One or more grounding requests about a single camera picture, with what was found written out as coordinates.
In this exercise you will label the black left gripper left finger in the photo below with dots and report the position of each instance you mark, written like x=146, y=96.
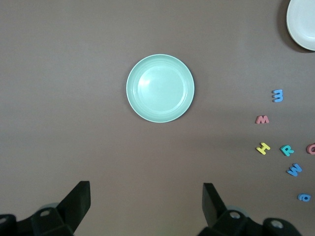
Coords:
x=61, y=216

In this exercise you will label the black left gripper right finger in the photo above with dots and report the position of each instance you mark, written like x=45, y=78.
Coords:
x=221, y=221

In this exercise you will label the yellow foam letter H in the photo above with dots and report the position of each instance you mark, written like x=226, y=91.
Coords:
x=263, y=148

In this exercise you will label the teal foam letter R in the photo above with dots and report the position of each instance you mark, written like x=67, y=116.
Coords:
x=286, y=149

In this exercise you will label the red foam letter w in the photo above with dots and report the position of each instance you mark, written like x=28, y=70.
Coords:
x=262, y=120

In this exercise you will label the red foam letter Q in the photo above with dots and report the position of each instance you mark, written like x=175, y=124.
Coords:
x=309, y=149

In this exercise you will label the blue foam letter m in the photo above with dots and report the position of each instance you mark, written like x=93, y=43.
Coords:
x=278, y=95

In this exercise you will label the green round plate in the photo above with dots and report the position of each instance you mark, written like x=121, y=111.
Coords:
x=160, y=88

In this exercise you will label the beige round plate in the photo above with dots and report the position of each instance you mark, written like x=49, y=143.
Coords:
x=304, y=22

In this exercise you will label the blue foam letter a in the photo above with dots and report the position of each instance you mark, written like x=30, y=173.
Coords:
x=301, y=197

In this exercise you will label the blue foam letter W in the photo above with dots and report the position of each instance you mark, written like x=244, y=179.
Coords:
x=294, y=169

